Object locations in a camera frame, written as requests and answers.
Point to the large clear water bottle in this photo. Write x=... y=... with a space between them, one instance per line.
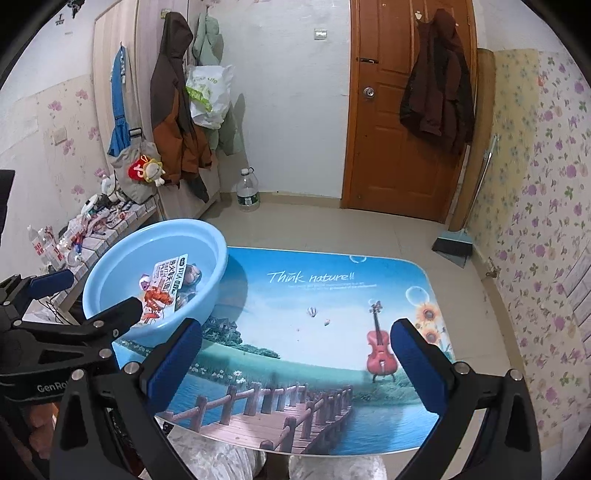
x=248 y=194

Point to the dark brown jacket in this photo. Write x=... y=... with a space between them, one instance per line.
x=438 y=101

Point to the brown and orange jacket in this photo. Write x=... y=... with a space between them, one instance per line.
x=171 y=129

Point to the tiled shelf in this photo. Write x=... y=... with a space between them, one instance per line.
x=115 y=227

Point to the clear empty bottle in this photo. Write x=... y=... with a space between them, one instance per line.
x=74 y=258

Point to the pile of small sundries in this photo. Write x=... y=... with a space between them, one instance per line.
x=106 y=207

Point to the wooden door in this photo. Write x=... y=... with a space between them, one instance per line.
x=383 y=152

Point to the blue hanging garment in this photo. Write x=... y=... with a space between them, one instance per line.
x=119 y=115

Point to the plush doll with red heart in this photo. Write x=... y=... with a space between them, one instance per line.
x=150 y=170

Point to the light blue plastic basin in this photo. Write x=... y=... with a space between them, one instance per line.
x=138 y=244

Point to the white light switch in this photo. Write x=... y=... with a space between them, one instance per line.
x=321 y=33

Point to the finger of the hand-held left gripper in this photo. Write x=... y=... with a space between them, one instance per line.
x=115 y=321
x=48 y=284

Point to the cream wardrobe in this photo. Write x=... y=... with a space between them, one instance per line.
x=143 y=69

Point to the grey shoulder bag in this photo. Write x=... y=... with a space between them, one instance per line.
x=124 y=162

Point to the crayfish print snack packet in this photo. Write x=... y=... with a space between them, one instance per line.
x=164 y=281

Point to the small white purple trinket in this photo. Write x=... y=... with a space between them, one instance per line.
x=144 y=279

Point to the small red label water bottle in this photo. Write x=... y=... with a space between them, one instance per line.
x=37 y=247
x=54 y=249

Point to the white wall socket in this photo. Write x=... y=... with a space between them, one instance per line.
x=59 y=136

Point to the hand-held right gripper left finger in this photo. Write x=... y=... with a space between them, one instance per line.
x=178 y=364

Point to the teal broom with dustpan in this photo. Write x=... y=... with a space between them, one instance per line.
x=455 y=247

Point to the pale green jacket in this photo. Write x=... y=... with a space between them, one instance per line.
x=205 y=46

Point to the brass door stopper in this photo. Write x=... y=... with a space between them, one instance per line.
x=492 y=273

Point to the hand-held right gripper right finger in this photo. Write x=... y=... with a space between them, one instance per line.
x=415 y=369

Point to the white plastic bag green print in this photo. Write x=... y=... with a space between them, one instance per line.
x=207 y=97

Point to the scenery print table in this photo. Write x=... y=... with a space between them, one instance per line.
x=300 y=350

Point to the black monitor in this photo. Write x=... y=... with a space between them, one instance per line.
x=6 y=198

